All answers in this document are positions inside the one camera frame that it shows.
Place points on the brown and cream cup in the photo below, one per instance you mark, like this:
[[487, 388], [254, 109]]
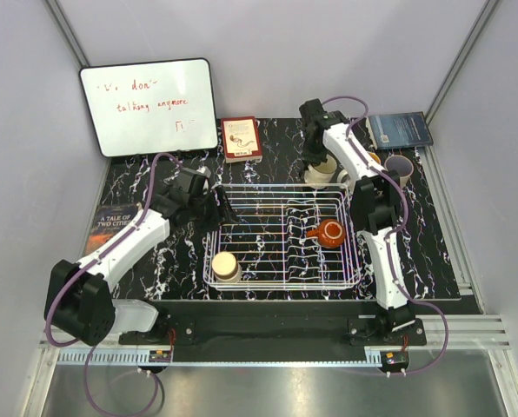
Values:
[[226, 268]]

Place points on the dark blue book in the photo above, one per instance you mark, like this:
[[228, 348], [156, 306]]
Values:
[[399, 131]]

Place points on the floral iridescent white mug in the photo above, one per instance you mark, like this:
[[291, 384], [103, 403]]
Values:
[[343, 176]]

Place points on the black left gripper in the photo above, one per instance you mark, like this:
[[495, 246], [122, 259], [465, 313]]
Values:
[[222, 214]]

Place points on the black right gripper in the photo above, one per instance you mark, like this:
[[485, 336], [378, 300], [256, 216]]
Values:
[[310, 158]]

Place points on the cream ribbed mug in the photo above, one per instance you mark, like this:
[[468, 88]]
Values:
[[320, 176]]

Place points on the orange ceramic mug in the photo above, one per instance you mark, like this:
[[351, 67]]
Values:
[[329, 234]]

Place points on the white dry-erase board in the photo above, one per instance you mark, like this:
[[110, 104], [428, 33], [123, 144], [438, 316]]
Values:
[[149, 108]]

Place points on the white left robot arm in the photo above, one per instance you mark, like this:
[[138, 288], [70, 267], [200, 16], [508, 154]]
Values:
[[79, 298]]

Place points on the white wire dish rack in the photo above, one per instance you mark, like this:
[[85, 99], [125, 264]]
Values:
[[271, 241]]

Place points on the Tale of Two Cities book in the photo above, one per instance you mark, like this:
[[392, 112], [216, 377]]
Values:
[[107, 222]]

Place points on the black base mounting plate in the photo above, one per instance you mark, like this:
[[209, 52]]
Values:
[[274, 331]]

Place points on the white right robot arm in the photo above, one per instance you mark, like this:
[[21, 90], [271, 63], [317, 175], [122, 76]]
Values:
[[376, 202]]

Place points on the pink iridescent mug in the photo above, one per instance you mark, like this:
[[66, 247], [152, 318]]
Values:
[[402, 166]]

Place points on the red and white book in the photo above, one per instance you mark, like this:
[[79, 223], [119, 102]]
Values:
[[240, 139]]

